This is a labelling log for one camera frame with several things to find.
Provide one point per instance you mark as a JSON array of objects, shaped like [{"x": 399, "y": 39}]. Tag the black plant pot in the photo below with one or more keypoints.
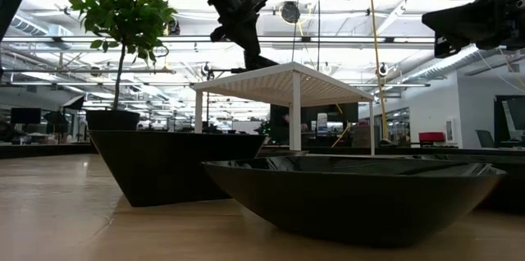
[{"x": 112, "y": 120}]

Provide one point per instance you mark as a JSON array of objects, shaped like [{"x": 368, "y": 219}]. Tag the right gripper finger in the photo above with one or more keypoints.
[
  {"x": 449, "y": 47},
  {"x": 463, "y": 19}
]

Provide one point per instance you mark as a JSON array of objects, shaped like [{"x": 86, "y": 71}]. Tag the black desk monitor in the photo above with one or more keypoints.
[{"x": 510, "y": 121}]

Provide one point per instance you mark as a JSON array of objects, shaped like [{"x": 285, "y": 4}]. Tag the dark blue office chair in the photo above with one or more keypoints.
[{"x": 485, "y": 138}]

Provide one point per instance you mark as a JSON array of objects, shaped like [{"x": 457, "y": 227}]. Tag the long black table edge rail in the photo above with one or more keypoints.
[{"x": 41, "y": 151}]

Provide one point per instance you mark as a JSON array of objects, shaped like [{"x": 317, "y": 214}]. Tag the small dark background monitor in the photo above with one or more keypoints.
[{"x": 25, "y": 115}]

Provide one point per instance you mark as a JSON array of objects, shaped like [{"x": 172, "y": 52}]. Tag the black oval mini plate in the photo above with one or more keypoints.
[{"x": 348, "y": 207}]

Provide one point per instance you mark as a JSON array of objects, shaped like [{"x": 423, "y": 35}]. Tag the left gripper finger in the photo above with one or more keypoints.
[{"x": 252, "y": 59}]

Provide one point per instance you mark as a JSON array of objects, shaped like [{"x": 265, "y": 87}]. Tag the green leafy small tree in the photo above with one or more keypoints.
[{"x": 123, "y": 10}]

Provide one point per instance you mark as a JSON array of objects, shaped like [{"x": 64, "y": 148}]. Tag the computer with green lights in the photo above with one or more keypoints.
[{"x": 266, "y": 131}]

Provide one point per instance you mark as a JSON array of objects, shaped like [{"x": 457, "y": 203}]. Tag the white and blue sign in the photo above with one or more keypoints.
[{"x": 322, "y": 123}]

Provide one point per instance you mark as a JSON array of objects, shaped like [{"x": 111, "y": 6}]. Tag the white perforated metal shelf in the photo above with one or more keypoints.
[{"x": 295, "y": 121}]

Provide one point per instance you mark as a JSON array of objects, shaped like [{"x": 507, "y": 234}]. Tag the black square mini plate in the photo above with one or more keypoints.
[{"x": 164, "y": 170}]

